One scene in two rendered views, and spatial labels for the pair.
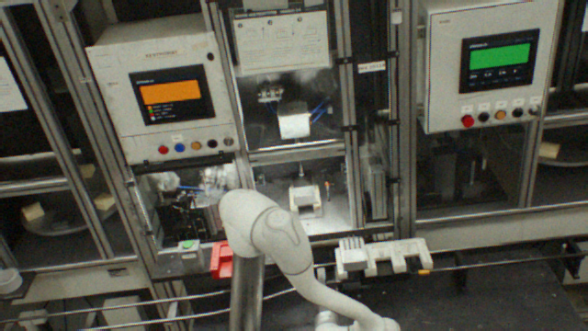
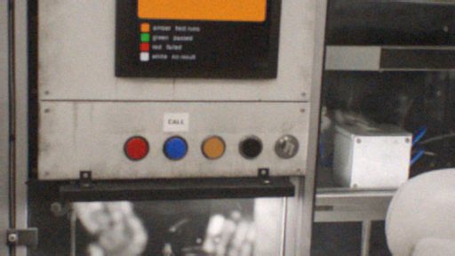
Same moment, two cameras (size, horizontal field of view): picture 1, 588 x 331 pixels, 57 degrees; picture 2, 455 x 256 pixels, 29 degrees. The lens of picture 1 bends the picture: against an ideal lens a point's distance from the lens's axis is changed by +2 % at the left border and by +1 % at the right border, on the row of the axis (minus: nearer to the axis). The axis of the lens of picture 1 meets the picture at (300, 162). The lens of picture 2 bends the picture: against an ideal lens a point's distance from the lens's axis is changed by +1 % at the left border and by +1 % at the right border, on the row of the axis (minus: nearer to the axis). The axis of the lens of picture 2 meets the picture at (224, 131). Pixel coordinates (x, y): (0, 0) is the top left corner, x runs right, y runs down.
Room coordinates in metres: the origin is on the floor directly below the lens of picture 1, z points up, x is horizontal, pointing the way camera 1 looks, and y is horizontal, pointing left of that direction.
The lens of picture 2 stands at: (0.37, 0.71, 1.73)
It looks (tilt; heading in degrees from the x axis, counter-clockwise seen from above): 12 degrees down; 345
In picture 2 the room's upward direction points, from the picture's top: 3 degrees clockwise
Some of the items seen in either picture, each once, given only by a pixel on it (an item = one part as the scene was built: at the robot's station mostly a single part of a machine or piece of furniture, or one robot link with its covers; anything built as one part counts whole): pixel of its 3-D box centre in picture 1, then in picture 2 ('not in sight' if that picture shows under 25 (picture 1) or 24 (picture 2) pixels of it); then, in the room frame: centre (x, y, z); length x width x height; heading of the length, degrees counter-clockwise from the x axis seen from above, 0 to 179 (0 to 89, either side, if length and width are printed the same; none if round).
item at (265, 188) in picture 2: (184, 162); (179, 184); (1.66, 0.43, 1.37); 0.36 x 0.04 x 0.04; 88
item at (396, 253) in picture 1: (382, 262); not in sight; (1.53, -0.27, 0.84); 0.36 x 0.14 x 0.10; 88
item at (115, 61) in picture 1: (173, 88); (169, 23); (1.79, 0.42, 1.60); 0.42 x 0.29 x 0.46; 88
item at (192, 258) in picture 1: (191, 254); not in sight; (1.59, 0.48, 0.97); 0.08 x 0.08 x 0.12; 88
